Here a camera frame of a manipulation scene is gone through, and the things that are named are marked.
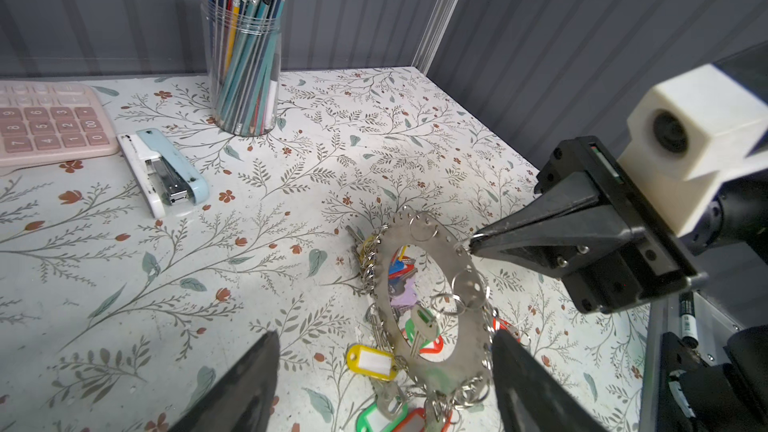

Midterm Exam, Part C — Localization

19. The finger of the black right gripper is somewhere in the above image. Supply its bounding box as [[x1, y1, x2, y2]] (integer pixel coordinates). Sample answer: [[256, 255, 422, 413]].
[[479, 172, 600, 240], [470, 221, 645, 278]]

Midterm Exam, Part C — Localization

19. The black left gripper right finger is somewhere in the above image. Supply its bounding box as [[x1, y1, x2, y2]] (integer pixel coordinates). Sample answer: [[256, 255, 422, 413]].
[[491, 330, 604, 431]]

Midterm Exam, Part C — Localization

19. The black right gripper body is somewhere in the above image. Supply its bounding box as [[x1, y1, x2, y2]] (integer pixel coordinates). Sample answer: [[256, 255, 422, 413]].
[[537, 136, 706, 314]]

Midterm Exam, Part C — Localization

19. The round metal key organizer plate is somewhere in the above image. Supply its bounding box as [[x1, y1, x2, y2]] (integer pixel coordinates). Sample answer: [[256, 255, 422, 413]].
[[344, 206, 511, 432]]

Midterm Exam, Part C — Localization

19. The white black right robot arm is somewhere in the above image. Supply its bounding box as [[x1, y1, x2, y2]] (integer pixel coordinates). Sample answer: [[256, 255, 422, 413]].
[[470, 44, 767, 431]]

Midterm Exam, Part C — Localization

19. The green key tag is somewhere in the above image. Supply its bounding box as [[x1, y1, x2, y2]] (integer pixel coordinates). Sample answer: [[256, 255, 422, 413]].
[[355, 404, 409, 432]]

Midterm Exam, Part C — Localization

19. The yellow key tag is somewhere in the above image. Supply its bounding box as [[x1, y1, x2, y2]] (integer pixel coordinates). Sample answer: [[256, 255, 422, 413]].
[[346, 344, 397, 382]]

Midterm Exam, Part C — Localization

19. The purple key tag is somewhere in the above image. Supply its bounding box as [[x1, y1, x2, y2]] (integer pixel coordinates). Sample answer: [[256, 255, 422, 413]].
[[389, 278, 418, 310]]

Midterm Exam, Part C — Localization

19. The light blue stapler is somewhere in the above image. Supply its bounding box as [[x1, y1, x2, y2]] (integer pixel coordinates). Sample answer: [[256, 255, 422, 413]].
[[117, 128, 210, 219]]

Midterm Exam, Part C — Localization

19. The pink desk calculator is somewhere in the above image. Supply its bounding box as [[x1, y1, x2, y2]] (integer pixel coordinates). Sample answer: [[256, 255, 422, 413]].
[[1, 80, 120, 172]]

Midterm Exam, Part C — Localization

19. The clear pen cup with pens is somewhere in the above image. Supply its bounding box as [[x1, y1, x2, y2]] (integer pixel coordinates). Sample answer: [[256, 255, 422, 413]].
[[201, 0, 287, 137]]

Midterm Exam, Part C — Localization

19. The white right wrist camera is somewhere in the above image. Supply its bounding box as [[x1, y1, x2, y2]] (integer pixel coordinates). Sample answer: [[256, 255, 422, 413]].
[[618, 64, 767, 237]]

